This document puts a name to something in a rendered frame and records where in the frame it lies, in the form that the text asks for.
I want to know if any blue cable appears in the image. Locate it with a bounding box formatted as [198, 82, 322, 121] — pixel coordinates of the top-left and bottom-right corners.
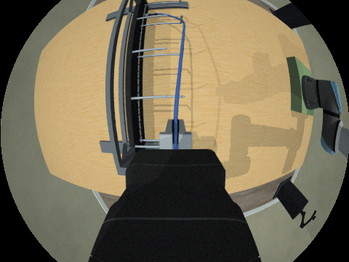
[153, 13, 185, 149]

